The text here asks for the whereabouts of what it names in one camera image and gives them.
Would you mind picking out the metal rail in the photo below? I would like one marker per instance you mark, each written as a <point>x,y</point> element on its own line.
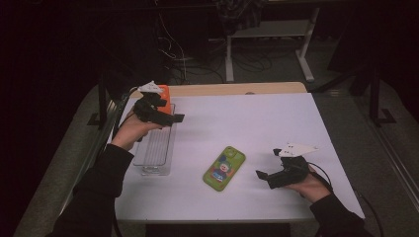
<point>82,177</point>
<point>395,164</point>

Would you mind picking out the orange phone case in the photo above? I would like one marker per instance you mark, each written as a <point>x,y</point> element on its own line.
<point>165,95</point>

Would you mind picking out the person's right hand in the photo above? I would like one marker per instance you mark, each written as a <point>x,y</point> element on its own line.
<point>313,189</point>

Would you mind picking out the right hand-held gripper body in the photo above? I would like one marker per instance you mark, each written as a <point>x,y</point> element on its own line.
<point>291,173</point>

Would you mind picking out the black metal stand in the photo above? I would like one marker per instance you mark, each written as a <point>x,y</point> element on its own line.
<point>102,105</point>
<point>375,98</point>

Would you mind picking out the white desk frame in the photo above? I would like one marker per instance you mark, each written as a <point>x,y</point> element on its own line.
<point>229,59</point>

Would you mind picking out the person's left hand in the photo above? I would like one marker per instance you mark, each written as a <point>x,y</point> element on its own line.
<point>130,131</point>

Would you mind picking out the green cartoon phone case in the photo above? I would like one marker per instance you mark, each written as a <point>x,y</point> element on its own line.
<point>224,168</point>

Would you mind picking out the clear plastic container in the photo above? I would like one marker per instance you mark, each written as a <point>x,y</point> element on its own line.
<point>158,148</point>

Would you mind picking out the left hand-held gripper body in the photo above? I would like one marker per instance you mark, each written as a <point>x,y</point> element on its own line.
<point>148,112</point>

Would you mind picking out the dark plaid cloth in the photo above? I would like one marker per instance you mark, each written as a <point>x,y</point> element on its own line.
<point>240,16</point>

